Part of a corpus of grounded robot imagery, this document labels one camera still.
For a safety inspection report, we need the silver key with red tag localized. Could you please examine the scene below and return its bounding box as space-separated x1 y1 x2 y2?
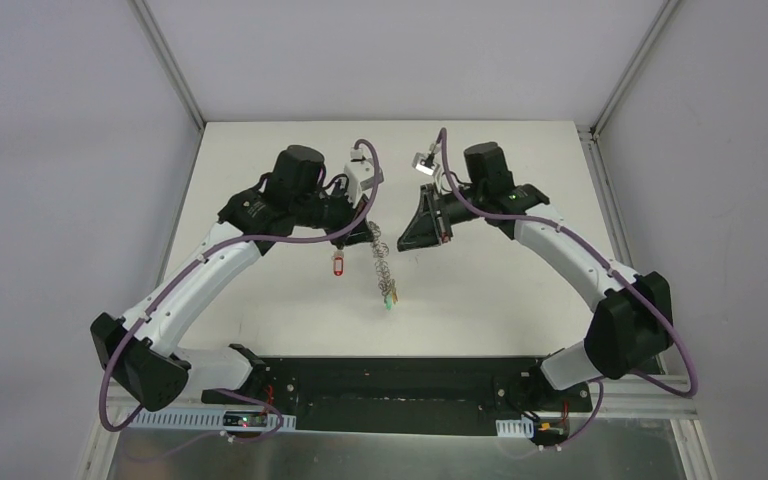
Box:
332 249 345 277

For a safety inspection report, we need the metal disc keyring with rings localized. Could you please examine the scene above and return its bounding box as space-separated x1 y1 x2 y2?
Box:
367 220 398 311

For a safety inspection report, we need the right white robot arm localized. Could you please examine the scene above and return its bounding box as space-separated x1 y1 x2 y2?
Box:
397 142 673 410

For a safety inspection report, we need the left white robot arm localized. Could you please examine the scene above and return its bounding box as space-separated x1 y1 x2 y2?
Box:
90 140 383 412

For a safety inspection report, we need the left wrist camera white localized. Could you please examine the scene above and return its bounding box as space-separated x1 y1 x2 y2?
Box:
343 154 384 206

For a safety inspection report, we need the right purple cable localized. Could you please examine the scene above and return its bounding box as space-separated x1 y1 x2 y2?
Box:
436 127 699 452

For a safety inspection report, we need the purple cable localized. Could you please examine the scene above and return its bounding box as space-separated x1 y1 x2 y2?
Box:
436 127 699 452
97 139 385 445

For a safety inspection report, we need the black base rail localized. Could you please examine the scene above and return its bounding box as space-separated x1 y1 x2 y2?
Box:
237 356 595 436

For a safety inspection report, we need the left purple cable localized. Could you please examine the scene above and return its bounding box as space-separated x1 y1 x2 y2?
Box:
97 139 385 445

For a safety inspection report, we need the right white cable duct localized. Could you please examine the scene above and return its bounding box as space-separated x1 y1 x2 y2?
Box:
495 417 535 439

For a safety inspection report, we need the aluminium frame rail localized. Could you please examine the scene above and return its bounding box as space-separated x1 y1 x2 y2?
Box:
97 375 699 424

